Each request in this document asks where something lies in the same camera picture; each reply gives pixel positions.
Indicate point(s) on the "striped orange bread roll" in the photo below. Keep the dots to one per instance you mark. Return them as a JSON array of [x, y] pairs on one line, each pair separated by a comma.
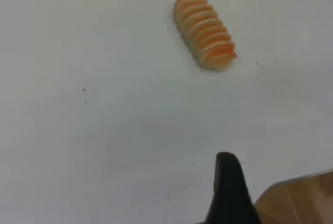
[[203, 31]]

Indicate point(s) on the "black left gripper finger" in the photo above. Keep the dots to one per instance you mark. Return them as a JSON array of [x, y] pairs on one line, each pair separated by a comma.
[[229, 192]]

